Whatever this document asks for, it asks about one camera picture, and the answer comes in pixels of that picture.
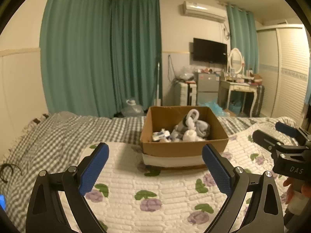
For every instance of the oval white vanity mirror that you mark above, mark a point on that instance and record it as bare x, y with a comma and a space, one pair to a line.
235, 59

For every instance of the white louvred wardrobe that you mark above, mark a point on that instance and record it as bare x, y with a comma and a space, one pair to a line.
286, 72

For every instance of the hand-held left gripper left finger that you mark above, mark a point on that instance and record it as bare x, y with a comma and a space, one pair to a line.
93, 167

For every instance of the blue plastic bag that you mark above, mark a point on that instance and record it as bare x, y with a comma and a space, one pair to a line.
215, 106

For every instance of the clear plastic bag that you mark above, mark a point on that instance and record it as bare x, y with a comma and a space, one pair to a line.
185, 72

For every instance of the wide green curtain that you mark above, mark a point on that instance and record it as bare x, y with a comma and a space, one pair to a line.
75, 53

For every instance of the grey sock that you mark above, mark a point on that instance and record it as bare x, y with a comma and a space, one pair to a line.
203, 128

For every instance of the narrow green curtain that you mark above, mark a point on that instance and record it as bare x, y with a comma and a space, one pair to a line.
240, 36

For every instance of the grey mini fridge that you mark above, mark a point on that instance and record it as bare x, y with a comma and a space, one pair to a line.
207, 87

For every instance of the blue lit device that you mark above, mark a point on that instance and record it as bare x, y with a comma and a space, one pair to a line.
2, 202

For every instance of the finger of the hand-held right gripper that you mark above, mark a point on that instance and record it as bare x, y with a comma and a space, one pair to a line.
286, 129
264, 138

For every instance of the grey checked bed sheet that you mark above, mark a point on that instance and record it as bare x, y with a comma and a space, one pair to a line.
60, 136

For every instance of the small cardboard box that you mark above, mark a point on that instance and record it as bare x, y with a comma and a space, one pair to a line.
229, 113

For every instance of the blue basket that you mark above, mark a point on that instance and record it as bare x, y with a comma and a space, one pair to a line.
235, 106

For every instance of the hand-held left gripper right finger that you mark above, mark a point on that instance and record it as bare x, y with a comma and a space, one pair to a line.
217, 170

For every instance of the white dressing table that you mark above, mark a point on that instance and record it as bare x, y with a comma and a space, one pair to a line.
237, 87

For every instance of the black wall television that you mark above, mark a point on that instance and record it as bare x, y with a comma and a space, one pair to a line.
210, 51

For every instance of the white air conditioner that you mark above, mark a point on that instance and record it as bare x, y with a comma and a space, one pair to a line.
204, 11

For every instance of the patterned white sock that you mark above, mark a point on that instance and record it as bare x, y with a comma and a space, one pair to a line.
176, 133

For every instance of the person's right hand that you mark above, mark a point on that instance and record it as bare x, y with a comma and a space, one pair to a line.
291, 191

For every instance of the green corner curtain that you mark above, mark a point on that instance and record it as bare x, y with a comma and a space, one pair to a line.
136, 53

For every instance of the white socks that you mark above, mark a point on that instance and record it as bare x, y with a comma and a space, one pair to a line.
193, 116

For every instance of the floral quilted blanket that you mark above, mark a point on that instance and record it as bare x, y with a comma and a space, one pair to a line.
145, 182

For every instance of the clear water jug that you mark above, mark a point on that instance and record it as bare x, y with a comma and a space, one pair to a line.
132, 108

